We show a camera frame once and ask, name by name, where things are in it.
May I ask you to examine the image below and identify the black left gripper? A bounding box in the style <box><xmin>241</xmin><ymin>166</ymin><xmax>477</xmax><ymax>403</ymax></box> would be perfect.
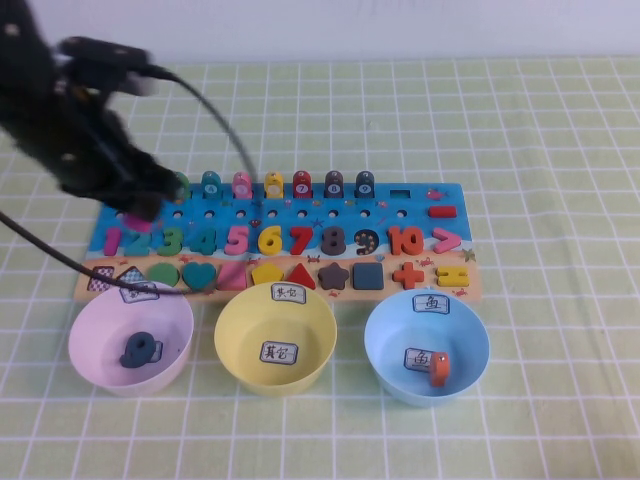
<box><xmin>49</xmin><ymin>94</ymin><xmax>187</xmax><ymax>222</ymax></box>

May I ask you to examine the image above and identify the magenta rectangle shape piece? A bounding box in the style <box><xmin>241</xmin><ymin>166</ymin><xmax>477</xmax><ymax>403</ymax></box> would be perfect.
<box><xmin>123</xmin><ymin>212</ymin><xmax>155</xmax><ymax>233</ymax></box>

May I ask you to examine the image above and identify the green circle shape piece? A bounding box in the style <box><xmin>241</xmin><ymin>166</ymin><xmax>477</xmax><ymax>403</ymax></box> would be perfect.
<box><xmin>147</xmin><ymin>263</ymin><xmax>180</xmax><ymax>290</ymax></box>

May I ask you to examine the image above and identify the teal heart shape piece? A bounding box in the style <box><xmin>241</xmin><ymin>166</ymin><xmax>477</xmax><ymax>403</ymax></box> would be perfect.
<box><xmin>182</xmin><ymin>262</ymin><xmax>219</xmax><ymax>293</ymax></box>

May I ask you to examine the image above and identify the pink trapezoid shape piece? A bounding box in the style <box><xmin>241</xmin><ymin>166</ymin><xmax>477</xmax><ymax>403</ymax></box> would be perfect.
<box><xmin>216</xmin><ymin>263</ymin><xmax>247</xmax><ymax>293</ymax></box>

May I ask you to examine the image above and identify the blue wooden puzzle board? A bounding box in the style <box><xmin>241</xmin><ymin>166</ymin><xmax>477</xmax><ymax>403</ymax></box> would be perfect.
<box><xmin>73</xmin><ymin>182</ymin><xmax>485</xmax><ymax>304</ymax></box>

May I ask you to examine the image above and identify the yellow pentagon shape piece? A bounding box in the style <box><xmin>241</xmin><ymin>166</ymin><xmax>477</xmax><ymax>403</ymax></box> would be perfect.
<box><xmin>251</xmin><ymin>263</ymin><xmax>286</xmax><ymax>287</ymax></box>

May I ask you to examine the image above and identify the pink plastic bowl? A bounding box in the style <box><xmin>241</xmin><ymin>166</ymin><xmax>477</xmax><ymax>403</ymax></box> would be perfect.
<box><xmin>68</xmin><ymin>280</ymin><xmax>195</xmax><ymax>399</ymax></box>

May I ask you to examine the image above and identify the yellow plastic bowl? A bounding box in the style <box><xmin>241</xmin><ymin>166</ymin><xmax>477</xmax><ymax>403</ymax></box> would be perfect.
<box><xmin>213</xmin><ymin>282</ymin><xmax>338</xmax><ymax>399</ymax></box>

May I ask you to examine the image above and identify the red triangle shape piece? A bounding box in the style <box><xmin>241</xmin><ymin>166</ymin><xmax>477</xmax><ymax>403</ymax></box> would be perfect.
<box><xmin>284</xmin><ymin>263</ymin><xmax>317</xmax><ymax>292</ymax></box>

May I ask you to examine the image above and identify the brown star shape piece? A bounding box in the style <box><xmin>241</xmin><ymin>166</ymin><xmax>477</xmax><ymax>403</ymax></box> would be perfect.
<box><xmin>318</xmin><ymin>262</ymin><xmax>351</xmax><ymax>292</ymax></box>

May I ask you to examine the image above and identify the paper label inside yellow bowl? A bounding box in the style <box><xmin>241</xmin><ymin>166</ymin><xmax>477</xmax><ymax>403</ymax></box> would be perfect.
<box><xmin>258</xmin><ymin>341</ymin><xmax>299</xmax><ymax>366</ymax></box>

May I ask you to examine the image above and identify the dark blue square piece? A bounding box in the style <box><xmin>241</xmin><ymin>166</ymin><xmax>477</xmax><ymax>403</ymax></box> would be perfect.
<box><xmin>352</xmin><ymin>263</ymin><xmax>385</xmax><ymax>292</ymax></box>

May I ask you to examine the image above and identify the orange plus sign piece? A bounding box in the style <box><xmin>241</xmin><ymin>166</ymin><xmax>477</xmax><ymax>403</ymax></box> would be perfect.
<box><xmin>392</xmin><ymin>262</ymin><xmax>426</xmax><ymax>291</ymax></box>

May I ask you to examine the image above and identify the light blue plastic bowl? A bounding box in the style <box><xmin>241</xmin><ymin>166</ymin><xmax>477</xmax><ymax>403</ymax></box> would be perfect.
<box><xmin>363</xmin><ymin>288</ymin><xmax>491</xmax><ymax>409</ymax></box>

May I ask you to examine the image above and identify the pink greater-than sign piece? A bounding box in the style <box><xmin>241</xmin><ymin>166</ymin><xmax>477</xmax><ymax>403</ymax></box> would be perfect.
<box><xmin>432</xmin><ymin>227</ymin><xmax>462</xmax><ymax>255</ymax></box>

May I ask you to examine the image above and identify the yellow equals sign piece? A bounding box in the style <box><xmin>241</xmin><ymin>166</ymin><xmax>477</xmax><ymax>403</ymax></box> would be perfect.
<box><xmin>437</xmin><ymin>267</ymin><xmax>470</xmax><ymax>288</ymax></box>

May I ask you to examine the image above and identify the paper label inside blue bowl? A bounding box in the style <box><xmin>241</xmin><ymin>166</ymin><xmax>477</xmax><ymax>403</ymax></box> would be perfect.
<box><xmin>403</xmin><ymin>348</ymin><xmax>435</xmax><ymax>372</ymax></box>

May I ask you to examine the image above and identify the teal number two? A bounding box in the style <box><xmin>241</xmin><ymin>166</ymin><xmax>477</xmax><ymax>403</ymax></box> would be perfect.
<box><xmin>123</xmin><ymin>229</ymin><xmax>152</xmax><ymax>257</ymax></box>

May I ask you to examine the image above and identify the green number three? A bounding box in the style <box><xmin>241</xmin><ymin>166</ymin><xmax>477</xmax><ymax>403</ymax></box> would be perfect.
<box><xmin>158</xmin><ymin>228</ymin><xmax>184</xmax><ymax>256</ymax></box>

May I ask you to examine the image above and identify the dark teal fish peg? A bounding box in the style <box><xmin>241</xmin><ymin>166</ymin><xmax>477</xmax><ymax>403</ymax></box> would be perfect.
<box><xmin>201</xmin><ymin>171</ymin><xmax>223</xmax><ymax>200</ymax></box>

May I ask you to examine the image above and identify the magenta number one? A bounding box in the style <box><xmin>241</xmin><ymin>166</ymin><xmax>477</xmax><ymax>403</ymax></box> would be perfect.
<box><xmin>103</xmin><ymin>227</ymin><xmax>124</xmax><ymax>257</ymax></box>

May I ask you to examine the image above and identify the teal number four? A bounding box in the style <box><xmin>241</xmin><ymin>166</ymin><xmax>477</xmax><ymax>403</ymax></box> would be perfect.
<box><xmin>188</xmin><ymin>228</ymin><xmax>218</xmax><ymax>257</ymax></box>

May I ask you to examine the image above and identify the pink fish peg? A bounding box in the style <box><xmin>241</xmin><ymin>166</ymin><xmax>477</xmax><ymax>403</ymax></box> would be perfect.
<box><xmin>231</xmin><ymin>172</ymin><xmax>254</xmax><ymax>201</ymax></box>

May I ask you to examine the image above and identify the pink number five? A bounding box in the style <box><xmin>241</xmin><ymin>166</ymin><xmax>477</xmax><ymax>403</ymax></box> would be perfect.
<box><xmin>224</xmin><ymin>226</ymin><xmax>250</xmax><ymax>256</ymax></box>

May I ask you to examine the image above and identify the paper label on pink rim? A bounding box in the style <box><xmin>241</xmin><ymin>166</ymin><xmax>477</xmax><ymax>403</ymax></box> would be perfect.
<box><xmin>119</xmin><ymin>282</ymin><xmax>160</xmax><ymax>304</ymax></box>

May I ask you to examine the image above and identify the yellow number six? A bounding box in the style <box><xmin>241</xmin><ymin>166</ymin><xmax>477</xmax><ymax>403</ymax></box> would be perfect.
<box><xmin>257</xmin><ymin>225</ymin><xmax>284</xmax><ymax>256</ymax></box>

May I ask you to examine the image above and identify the red number seven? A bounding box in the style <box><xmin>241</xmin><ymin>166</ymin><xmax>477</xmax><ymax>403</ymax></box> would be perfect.
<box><xmin>290</xmin><ymin>226</ymin><xmax>315</xmax><ymax>257</ymax></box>

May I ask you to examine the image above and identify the loose dark blue number nine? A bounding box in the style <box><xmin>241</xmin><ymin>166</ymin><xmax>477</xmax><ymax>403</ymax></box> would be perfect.
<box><xmin>118</xmin><ymin>332</ymin><xmax>160</xmax><ymax>370</ymax></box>

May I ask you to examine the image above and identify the paper label on yellow rim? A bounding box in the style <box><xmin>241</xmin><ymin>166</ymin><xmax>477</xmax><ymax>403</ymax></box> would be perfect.
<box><xmin>270</xmin><ymin>283</ymin><xmax>307</xmax><ymax>304</ymax></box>

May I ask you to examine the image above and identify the brown number eight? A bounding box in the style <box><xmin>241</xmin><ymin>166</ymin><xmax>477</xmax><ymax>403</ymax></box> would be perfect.
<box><xmin>321</xmin><ymin>227</ymin><xmax>348</xmax><ymax>256</ymax></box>

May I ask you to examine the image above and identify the orange number ten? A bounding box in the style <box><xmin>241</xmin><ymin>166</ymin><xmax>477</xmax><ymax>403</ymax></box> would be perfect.
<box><xmin>388</xmin><ymin>225</ymin><xmax>425</xmax><ymax>257</ymax></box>

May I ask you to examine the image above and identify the paper label on blue rim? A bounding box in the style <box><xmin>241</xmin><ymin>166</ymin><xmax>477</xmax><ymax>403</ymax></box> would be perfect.
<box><xmin>412</xmin><ymin>293</ymin><xmax>453</xmax><ymax>316</ymax></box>

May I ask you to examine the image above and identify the orange fish peg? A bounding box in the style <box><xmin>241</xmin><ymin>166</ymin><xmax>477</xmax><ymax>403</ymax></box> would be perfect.
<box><xmin>429</xmin><ymin>351</ymin><xmax>450</xmax><ymax>387</ymax></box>

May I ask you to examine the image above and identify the green checked tablecloth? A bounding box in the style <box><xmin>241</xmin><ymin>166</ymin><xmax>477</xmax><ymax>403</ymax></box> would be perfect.
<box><xmin>0</xmin><ymin>57</ymin><xmax>640</xmax><ymax>480</ymax></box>

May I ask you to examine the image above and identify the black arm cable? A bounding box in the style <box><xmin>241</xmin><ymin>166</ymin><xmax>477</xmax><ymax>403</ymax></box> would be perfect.
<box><xmin>0</xmin><ymin>210</ymin><xmax>190</xmax><ymax>297</ymax></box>

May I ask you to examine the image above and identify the black camera cable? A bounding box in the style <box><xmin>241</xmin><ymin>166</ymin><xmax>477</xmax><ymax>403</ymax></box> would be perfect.
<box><xmin>148</xmin><ymin>65</ymin><xmax>262</xmax><ymax>205</ymax></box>

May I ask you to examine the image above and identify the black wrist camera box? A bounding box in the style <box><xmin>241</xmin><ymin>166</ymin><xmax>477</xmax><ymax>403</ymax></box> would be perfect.
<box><xmin>56</xmin><ymin>36</ymin><xmax>157</xmax><ymax>99</ymax></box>

